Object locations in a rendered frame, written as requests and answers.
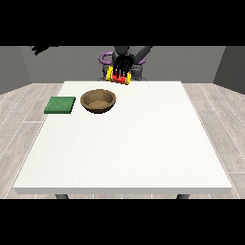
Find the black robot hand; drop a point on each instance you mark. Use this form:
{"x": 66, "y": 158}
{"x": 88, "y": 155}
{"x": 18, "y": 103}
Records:
{"x": 122, "y": 63}
{"x": 40, "y": 48}

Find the yellow cup with melon print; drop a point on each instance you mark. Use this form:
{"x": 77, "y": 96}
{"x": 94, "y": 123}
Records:
{"x": 120, "y": 79}

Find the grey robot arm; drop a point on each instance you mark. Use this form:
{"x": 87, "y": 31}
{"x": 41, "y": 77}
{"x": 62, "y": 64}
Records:
{"x": 139, "y": 52}

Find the brown wooden bowl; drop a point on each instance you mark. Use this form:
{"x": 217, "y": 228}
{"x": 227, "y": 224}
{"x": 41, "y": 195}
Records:
{"x": 98, "y": 100}

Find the green square pad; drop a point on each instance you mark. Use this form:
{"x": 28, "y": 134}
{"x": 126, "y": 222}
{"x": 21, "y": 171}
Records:
{"x": 59, "y": 105}

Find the grey robot trunk purple rings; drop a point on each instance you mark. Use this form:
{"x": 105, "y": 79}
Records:
{"x": 106, "y": 58}

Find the dark table leg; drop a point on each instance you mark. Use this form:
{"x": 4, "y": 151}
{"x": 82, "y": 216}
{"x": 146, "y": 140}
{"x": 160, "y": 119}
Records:
{"x": 62, "y": 196}
{"x": 183, "y": 196}

